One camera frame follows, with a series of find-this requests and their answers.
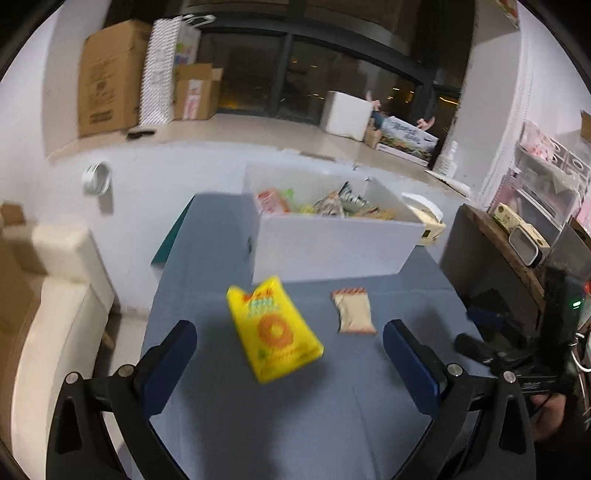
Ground white cable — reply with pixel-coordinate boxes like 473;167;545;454
568;332;591;376

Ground tall cardboard box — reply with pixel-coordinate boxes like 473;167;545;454
78;19;153;138

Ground white wire rack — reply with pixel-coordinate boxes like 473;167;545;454
489;120;591;232

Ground person's right hand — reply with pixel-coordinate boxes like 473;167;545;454
533;394;571;439

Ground tape roll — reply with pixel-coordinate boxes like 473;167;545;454
82;161;112;197

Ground cream tissue box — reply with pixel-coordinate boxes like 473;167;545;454
402;192;446;247

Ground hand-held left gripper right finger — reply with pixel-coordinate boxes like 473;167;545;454
384;318;539;480

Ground green and cream small box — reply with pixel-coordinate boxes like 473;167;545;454
492;202;520;232

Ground olive snack packet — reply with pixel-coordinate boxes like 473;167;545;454
314;191;345;217

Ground dark monitor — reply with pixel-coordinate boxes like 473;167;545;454
549;222;591;274

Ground white foam box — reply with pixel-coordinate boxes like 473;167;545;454
318;91;372;141

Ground dark window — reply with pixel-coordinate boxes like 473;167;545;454
106;0;476;153

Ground blue-grey tablecloth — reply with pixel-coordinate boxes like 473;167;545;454
111;194;499;480

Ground teal table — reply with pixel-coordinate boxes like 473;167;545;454
150;196;197;267

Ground yellow snack packet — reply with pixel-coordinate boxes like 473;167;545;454
226;275;324;385

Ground small open cardboard box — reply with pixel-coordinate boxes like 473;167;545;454
173;63;225;121

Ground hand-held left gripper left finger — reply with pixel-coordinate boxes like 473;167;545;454
46;320;198;480

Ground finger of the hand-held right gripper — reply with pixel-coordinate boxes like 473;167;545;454
466;305;532;344
455;332;509;365

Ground wooden desk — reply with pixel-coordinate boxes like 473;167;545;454
462;203;552;305

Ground polka dot paper bag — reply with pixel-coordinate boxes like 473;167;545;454
139;14;215;126

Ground cream sofa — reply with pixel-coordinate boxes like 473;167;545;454
0;222;116;480

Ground large brown cardboard box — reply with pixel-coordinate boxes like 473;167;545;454
0;202;47;334

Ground red and white snack packet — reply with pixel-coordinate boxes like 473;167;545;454
256;188;291;214

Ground landscape printed flat box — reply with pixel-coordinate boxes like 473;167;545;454
376;115;439;162

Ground small beige snack packet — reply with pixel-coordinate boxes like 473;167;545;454
330;287;377;335

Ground white desk clock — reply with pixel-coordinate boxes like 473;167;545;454
508;227;550;268

